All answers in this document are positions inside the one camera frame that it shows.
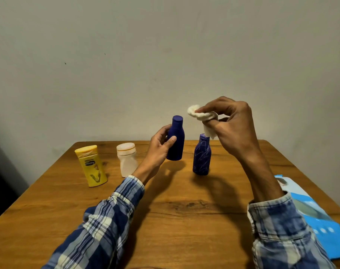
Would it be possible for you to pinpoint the person's right hand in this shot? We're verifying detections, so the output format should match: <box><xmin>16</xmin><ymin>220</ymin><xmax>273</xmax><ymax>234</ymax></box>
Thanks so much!
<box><xmin>195</xmin><ymin>96</ymin><xmax>261</xmax><ymax>163</ymax></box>

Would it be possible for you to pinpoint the person's left hand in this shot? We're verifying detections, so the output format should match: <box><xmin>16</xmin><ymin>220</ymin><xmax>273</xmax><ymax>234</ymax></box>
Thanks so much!
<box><xmin>132</xmin><ymin>124</ymin><xmax>177</xmax><ymax>185</ymax></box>

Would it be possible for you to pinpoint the white bottle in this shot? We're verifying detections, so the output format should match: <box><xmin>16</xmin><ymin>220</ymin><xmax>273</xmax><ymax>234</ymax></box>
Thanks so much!
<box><xmin>116</xmin><ymin>142</ymin><xmax>139</xmax><ymax>178</ymax></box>

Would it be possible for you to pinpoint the dark blue bottle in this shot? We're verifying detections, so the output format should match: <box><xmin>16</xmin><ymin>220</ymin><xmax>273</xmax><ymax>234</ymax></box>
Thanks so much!
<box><xmin>166</xmin><ymin>115</ymin><xmax>185</xmax><ymax>161</ymax></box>
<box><xmin>192</xmin><ymin>133</ymin><xmax>212</xmax><ymax>176</ymax></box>

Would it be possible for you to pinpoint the white wet wipe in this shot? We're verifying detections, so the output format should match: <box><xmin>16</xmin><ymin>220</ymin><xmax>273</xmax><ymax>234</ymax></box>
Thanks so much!
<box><xmin>187</xmin><ymin>104</ymin><xmax>219</xmax><ymax>140</ymax></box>

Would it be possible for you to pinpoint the yellow bottle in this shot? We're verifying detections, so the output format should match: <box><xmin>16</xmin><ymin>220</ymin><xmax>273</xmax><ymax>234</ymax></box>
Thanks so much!
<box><xmin>74</xmin><ymin>145</ymin><xmax>108</xmax><ymax>188</ymax></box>

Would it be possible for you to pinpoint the blue wet wipes pack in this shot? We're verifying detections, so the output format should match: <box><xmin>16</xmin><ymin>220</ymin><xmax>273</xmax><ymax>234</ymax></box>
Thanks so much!
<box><xmin>274</xmin><ymin>174</ymin><xmax>340</xmax><ymax>260</ymax></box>

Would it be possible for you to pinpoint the person's left forearm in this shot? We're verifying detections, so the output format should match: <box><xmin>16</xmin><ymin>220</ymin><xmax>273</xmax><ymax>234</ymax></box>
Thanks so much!
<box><xmin>41</xmin><ymin>169</ymin><xmax>146</xmax><ymax>269</ymax></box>

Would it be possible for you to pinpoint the person's right forearm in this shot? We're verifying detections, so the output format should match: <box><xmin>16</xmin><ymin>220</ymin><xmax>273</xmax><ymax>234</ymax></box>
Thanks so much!
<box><xmin>238</xmin><ymin>151</ymin><xmax>337</xmax><ymax>269</ymax></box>

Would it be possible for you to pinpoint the wooden table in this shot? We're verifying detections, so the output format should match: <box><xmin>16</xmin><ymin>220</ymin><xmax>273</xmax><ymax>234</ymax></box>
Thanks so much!
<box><xmin>0</xmin><ymin>140</ymin><xmax>340</xmax><ymax>269</ymax></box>

